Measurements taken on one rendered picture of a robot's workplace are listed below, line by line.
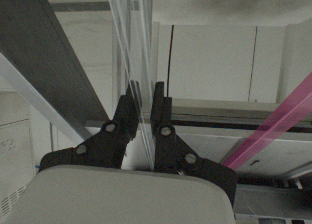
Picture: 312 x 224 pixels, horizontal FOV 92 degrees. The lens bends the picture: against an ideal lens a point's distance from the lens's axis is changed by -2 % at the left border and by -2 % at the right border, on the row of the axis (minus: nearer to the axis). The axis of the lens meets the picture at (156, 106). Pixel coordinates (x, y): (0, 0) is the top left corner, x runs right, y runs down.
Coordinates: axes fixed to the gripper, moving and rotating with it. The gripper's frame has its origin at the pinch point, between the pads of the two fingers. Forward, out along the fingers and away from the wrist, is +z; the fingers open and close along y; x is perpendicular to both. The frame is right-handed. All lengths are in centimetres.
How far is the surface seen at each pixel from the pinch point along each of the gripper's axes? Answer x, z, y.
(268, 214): -21.2, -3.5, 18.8
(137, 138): -7.3, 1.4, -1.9
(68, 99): -1.1, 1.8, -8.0
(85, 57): -92, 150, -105
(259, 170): -16.3, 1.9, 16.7
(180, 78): -109, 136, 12
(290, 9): -12, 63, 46
